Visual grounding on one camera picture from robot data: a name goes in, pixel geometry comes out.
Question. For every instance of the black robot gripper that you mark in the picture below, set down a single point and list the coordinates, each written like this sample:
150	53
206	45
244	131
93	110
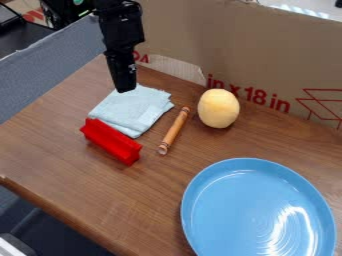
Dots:
122	29

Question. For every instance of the light blue cloth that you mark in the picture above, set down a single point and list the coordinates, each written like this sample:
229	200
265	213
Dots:
131	112

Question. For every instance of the red plastic block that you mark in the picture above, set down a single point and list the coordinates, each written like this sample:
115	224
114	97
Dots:
113	141

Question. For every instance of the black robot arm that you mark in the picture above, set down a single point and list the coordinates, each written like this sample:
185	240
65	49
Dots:
122	29

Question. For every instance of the black equipment in background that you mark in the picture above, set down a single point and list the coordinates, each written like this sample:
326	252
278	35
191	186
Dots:
63	12

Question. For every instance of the grey fabric panel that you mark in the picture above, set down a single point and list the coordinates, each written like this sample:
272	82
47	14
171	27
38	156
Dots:
34	70

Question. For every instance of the yellow potato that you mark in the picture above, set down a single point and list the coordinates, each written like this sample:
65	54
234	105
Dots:
218	108

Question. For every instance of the orange crayon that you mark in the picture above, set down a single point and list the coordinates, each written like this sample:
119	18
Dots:
174	131

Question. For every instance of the blue round plate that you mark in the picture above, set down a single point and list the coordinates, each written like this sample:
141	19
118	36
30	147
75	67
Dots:
250	207

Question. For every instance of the brown cardboard box wall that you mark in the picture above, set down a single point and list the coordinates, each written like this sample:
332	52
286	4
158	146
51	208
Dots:
274	57

